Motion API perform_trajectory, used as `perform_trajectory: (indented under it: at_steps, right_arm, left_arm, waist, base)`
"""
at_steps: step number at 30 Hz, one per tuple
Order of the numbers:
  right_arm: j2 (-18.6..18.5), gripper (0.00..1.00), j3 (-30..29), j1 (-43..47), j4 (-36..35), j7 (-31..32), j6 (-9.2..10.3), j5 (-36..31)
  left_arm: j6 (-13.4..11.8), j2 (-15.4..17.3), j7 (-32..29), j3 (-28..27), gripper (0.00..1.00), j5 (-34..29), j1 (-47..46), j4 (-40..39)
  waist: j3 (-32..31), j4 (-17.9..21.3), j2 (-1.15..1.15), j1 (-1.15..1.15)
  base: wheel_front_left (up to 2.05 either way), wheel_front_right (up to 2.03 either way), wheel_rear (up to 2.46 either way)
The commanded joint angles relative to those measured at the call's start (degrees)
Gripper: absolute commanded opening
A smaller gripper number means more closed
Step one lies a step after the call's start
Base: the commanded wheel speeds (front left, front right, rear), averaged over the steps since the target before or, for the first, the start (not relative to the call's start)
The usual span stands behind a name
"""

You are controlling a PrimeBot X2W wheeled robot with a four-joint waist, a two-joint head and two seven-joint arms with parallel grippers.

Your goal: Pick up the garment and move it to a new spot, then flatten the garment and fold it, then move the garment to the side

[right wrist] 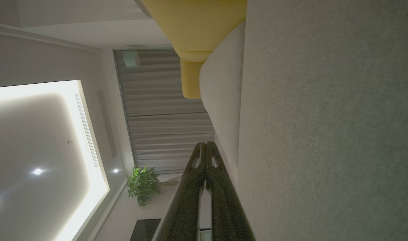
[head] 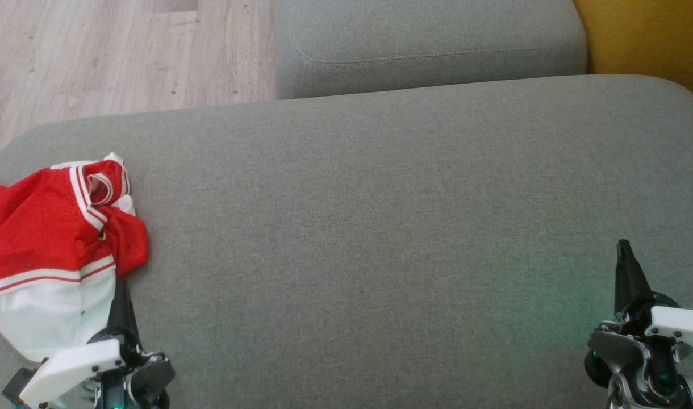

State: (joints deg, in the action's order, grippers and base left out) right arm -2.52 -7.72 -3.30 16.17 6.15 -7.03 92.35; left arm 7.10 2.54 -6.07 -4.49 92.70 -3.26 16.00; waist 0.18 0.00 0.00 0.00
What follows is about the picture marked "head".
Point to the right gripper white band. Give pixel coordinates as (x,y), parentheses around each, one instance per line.
(681,326)

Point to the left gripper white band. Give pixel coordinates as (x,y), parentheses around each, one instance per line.
(68,369)

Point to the red white-striped basketball jersey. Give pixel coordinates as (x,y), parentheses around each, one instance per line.
(40,227)

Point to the large grey sofa seat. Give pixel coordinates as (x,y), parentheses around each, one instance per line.
(352,227)

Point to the grey sofa cushion with seam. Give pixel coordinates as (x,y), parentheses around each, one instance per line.
(426,34)

